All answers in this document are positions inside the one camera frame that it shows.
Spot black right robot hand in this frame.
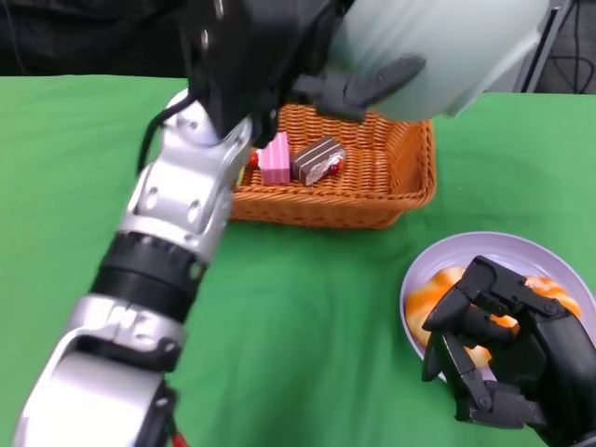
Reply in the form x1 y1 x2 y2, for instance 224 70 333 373
420 254 596 447

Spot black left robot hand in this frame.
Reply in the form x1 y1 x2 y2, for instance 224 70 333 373
179 0 428 150

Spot orange white round bread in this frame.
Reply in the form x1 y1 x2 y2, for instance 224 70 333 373
465 274 584 373

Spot yellow cake slice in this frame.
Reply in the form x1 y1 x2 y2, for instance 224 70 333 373
234 148 261 188

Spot light pink cake slice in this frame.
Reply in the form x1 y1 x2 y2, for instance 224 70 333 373
257 131 293 185

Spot chocolate layered cake slice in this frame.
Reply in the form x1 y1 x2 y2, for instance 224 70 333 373
291 135 347 187

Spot orange white twisted bread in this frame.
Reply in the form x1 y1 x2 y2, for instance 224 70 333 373
406 267 468 346

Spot grey-green bowl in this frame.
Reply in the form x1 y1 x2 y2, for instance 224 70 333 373
332 0 551 123

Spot lavender round plate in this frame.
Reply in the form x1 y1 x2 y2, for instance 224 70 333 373
399 231 596 388

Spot orange wicker basket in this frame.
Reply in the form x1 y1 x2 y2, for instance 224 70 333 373
226 102 439 231

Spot black backdrop cloth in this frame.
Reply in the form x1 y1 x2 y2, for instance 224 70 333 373
0 0 187 79

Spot green tablecloth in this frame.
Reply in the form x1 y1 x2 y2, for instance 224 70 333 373
0 74 596 447

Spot grey metal stand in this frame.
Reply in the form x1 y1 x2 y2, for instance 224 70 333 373
511 0 575 94

